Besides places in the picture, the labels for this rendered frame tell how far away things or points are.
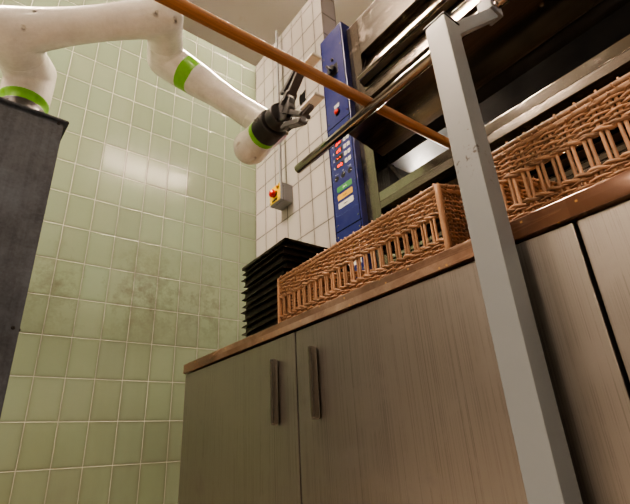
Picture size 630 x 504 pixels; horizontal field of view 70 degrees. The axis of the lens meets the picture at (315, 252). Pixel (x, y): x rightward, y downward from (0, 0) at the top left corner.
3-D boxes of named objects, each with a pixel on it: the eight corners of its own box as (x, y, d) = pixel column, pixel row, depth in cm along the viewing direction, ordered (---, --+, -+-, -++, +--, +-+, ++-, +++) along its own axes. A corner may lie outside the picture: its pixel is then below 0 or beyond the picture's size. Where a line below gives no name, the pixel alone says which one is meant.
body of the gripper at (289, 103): (285, 114, 135) (302, 96, 128) (285, 137, 131) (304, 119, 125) (263, 105, 131) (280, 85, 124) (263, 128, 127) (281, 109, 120)
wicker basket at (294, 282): (406, 350, 141) (395, 268, 152) (592, 299, 100) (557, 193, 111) (273, 335, 114) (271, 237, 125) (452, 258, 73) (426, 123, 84)
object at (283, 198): (281, 211, 224) (281, 194, 228) (293, 202, 217) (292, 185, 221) (269, 207, 220) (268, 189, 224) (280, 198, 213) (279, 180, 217)
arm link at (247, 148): (245, 177, 143) (220, 151, 141) (265, 158, 151) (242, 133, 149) (268, 154, 133) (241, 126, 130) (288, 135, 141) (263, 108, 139)
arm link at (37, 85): (-17, 84, 121) (-1, 34, 129) (5, 122, 135) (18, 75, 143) (37, 90, 124) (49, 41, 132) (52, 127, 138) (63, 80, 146)
